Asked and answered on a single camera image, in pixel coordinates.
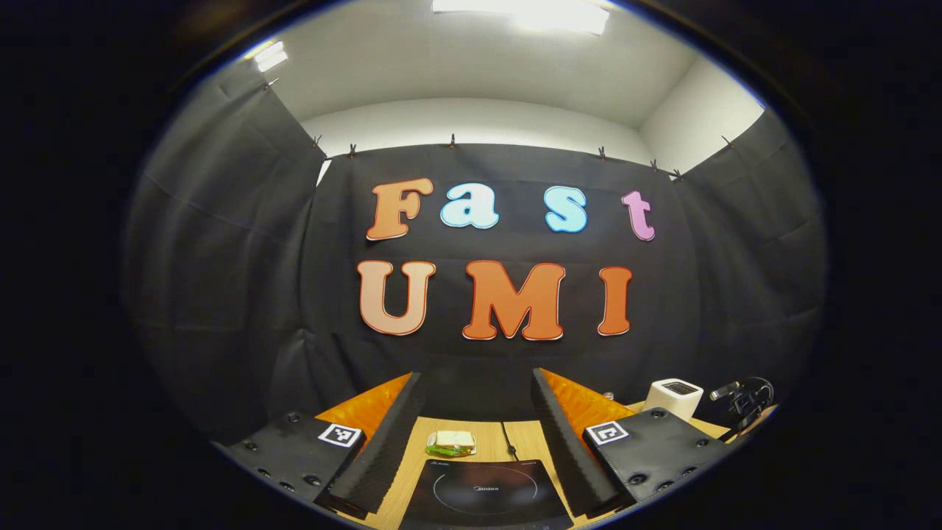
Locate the stainless steel pot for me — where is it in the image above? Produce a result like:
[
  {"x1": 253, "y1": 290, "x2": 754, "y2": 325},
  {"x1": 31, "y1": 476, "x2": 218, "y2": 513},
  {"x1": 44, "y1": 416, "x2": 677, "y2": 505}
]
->
[{"x1": 709, "y1": 376, "x2": 776, "y2": 444}]

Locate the black backdrop cloth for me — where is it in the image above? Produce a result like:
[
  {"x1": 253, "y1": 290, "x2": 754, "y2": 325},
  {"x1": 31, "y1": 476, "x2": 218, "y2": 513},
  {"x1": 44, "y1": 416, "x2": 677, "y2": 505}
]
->
[{"x1": 121, "y1": 63, "x2": 829, "y2": 450}]

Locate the sandwich with lettuce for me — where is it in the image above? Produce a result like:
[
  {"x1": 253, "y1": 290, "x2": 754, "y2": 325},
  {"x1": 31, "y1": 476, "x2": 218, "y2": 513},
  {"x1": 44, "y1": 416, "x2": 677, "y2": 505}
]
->
[{"x1": 425, "y1": 430, "x2": 478, "y2": 458}]

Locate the black induction cooktop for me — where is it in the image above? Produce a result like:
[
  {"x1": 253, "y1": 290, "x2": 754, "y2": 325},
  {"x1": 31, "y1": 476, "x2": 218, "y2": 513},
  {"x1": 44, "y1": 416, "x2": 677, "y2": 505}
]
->
[{"x1": 400, "y1": 458, "x2": 575, "y2": 530}]

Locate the ceiling light panel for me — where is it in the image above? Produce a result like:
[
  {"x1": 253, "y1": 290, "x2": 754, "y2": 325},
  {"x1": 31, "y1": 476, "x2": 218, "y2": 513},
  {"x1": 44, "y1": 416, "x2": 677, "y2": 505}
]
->
[
  {"x1": 254, "y1": 41, "x2": 289, "y2": 73},
  {"x1": 432, "y1": 0, "x2": 610, "y2": 36}
]

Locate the row of cloth clips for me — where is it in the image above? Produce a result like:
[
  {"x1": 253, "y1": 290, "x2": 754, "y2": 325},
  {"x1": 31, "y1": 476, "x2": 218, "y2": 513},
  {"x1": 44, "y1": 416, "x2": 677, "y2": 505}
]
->
[{"x1": 261, "y1": 74, "x2": 737, "y2": 183}]

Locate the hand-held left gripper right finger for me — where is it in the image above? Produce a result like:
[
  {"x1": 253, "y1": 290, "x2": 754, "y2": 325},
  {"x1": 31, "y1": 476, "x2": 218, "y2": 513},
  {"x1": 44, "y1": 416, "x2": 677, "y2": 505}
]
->
[{"x1": 531, "y1": 367, "x2": 734, "y2": 518}]

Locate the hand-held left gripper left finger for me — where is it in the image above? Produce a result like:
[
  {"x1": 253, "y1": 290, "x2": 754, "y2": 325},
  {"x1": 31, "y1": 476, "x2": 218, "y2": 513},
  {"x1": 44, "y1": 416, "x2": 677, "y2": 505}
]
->
[{"x1": 213, "y1": 372, "x2": 428, "y2": 520}]

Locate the white toaster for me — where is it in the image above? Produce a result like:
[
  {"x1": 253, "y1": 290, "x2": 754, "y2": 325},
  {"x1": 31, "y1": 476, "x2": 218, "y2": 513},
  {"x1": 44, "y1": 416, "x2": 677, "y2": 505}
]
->
[{"x1": 641, "y1": 378, "x2": 704, "y2": 423}]

